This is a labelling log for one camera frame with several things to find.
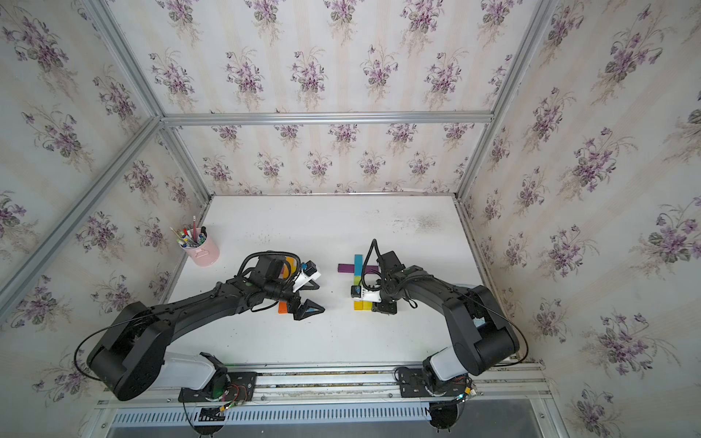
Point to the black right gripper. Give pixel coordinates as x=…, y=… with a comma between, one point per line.
x=385, y=307

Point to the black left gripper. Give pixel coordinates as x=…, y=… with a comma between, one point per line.
x=299, y=312

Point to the orange-red block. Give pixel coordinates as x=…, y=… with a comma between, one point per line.
x=282, y=307

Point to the orange-yellow long block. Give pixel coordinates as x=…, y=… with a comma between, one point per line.
x=290, y=270

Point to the teal long block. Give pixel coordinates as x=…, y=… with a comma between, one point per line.
x=358, y=265

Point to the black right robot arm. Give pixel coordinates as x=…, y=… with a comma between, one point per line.
x=481, y=335

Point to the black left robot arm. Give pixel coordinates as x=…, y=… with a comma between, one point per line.
x=132, y=354

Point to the pink pen cup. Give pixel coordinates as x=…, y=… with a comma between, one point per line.
x=206, y=254

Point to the pens in cup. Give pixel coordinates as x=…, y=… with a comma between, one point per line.
x=190, y=235

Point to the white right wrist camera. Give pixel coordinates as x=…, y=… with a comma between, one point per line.
x=360, y=293

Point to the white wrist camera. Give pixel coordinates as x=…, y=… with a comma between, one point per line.
x=306, y=276
x=360, y=293

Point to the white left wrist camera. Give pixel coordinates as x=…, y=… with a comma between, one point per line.
x=306, y=276

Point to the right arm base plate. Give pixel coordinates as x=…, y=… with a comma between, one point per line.
x=420, y=383

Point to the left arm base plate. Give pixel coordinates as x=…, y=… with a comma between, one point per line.
x=235, y=387

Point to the aluminium front rail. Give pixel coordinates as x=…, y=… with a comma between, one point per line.
x=279, y=384

